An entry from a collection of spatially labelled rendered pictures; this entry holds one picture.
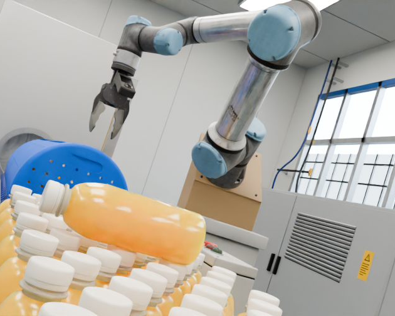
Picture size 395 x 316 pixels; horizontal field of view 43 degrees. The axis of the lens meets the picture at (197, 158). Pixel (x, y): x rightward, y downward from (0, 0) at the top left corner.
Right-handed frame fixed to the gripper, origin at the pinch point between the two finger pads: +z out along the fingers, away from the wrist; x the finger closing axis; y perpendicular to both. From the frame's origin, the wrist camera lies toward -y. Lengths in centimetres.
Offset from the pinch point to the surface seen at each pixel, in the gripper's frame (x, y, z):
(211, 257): -18, -55, 19
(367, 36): -284, 291, -210
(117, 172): -2.7, -22.6, 9.6
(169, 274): 4, -91, 19
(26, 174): 17.3, -22.6, 16.8
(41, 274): 19, -103, 19
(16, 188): 19.4, -39.8, 18.9
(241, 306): -27, -57, 27
